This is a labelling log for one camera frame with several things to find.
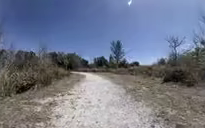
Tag tall thin green tree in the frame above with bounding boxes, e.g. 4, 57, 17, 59
109, 39, 126, 66

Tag row of dark trees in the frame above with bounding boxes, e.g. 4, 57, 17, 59
9, 49, 141, 72

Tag pale gravel path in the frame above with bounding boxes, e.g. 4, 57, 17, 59
39, 71, 164, 128

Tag bare leafless tree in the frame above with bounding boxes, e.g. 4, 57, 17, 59
165, 35, 187, 63

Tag dry brown grass ground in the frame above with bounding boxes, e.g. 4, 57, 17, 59
95, 71, 205, 128
0, 72, 87, 128

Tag dry tall grass bushes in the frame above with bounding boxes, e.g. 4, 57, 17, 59
0, 31, 71, 98

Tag dry brown bushes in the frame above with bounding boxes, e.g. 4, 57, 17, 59
128, 49, 205, 88

